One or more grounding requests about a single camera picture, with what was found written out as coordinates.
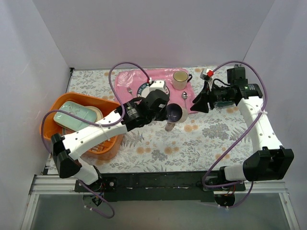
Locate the cream mug black handle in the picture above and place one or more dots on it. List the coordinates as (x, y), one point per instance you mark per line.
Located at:
(180, 79)

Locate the floral tablecloth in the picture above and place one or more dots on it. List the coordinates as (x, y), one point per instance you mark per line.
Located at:
(203, 140)

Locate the metal spoon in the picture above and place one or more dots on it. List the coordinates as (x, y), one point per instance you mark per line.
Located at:
(184, 97)

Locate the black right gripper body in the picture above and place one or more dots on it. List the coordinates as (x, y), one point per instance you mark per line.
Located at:
(210, 96)

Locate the metal fork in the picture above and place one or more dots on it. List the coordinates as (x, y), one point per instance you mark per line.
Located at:
(130, 91)

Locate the dark green mug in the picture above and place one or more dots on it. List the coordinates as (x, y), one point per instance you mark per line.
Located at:
(223, 104)

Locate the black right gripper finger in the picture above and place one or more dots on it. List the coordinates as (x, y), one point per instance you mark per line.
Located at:
(202, 93)
(201, 106)

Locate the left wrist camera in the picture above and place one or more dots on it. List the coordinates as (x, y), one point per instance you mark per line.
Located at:
(157, 85)

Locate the pink mug purple inside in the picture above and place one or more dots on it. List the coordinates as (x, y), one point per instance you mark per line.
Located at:
(175, 114)

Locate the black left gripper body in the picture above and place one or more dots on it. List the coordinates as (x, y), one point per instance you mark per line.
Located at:
(163, 111)

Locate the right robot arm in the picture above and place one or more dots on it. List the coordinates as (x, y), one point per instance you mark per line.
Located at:
(280, 162)

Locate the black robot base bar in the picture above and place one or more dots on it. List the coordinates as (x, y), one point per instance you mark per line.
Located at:
(159, 186)

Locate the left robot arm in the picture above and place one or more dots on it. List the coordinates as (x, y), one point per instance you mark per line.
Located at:
(68, 149)

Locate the cream and pink branch plate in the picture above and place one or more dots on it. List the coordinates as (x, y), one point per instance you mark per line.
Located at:
(99, 114)

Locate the pink cloth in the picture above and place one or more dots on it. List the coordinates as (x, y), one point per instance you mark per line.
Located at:
(135, 78)

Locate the white plate green rim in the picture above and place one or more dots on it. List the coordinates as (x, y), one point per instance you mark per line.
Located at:
(143, 90)

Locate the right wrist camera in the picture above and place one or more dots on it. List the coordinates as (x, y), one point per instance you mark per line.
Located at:
(207, 75)

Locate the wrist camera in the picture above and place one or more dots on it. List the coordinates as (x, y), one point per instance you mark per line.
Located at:
(157, 85)
(207, 75)

